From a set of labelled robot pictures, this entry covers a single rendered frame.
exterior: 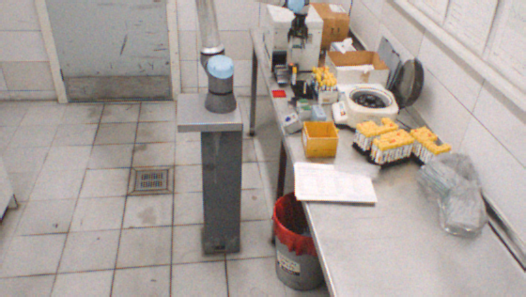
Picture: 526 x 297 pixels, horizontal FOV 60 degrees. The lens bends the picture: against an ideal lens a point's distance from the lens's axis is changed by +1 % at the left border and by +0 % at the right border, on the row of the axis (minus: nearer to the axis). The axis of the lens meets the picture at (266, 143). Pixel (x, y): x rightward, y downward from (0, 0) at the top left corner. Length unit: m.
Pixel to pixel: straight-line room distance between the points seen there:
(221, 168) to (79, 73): 2.10
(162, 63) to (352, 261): 2.80
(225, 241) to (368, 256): 1.21
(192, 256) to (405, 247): 1.40
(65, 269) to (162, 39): 1.96
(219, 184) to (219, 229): 0.32
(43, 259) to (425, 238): 2.02
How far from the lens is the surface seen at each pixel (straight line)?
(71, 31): 3.95
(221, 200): 2.41
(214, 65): 2.06
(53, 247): 2.91
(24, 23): 4.08
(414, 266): 1.60
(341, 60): 2.63
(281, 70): 2.50
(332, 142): 1.92
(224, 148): 2.20
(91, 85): 4.12
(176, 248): 2.74
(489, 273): 1.69
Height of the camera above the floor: 2.01
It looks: 35 degrees down
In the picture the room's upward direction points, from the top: 4 degrees clockwise
